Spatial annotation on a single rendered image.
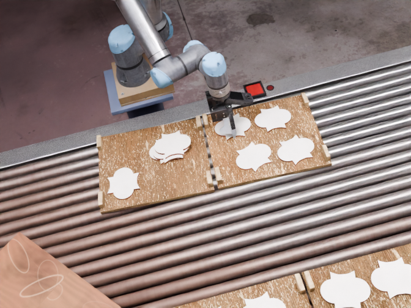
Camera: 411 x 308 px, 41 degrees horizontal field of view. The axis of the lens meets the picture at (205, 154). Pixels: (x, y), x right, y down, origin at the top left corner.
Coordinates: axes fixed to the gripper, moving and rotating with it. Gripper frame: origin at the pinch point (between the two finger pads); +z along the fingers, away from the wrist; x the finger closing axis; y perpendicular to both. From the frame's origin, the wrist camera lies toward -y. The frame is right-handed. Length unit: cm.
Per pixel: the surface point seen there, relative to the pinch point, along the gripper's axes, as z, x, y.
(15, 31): 89, -222, 136
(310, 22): 98, -159, -76
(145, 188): -0.6, 19.3, 36.3
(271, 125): 0.6, 3.9, -13.9
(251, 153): 0.2, 14.8, -3.7
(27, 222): 0, 21, 80
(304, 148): 0.9, 17.6, -22.6
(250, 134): 1.1, 5.3, -5.5
